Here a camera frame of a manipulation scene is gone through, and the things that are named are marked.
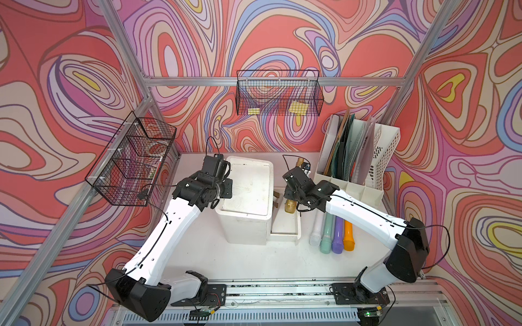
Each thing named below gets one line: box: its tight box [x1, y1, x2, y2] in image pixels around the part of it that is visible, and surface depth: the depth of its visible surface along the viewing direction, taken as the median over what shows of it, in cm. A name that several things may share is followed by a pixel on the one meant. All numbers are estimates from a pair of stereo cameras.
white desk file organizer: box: [313, 113, 401, 208], surface depth 98 cm
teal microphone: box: [320, 211, 334, 255], surface depth 86 cm
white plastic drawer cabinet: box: [215, 156, 302, 246], surface depth 77 cm
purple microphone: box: [331, 215, 344, 255], surface depth 84 cm
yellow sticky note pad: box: [288, 101, 310, 116], surface depth 92 cm
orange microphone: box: [343, 220, 355, 252], surface depth 84 cm
